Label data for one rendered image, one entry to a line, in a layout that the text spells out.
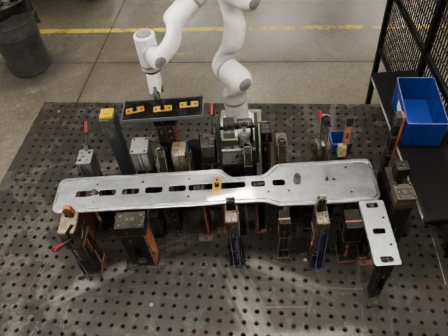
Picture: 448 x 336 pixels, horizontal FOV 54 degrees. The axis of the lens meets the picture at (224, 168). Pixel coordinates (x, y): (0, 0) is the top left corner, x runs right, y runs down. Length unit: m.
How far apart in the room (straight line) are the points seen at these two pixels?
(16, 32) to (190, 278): 3.00
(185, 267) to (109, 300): 0.35
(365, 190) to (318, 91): 2.07
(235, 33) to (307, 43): 2.47
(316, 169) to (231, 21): 0.73
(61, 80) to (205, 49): 1.38
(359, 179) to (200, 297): 0.84
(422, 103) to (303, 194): 0.77
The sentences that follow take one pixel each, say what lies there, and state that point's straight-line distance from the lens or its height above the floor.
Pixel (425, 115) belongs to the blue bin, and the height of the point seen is 1.03.
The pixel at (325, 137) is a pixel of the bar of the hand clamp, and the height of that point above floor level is 1.11.
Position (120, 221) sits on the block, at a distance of 1.83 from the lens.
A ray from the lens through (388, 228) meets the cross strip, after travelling 1.81.
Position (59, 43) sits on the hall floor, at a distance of 5.00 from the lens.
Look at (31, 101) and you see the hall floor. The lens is 4.37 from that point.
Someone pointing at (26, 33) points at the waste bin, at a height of 0.43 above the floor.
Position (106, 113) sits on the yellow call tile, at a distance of 2.09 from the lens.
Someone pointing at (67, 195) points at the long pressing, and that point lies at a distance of 2.04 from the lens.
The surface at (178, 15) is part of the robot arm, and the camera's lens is 1.80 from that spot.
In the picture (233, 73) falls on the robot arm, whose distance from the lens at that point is 2.07.
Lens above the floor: 2.48
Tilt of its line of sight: 49 degrees down
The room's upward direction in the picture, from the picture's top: 7 degrees counter-clockwise
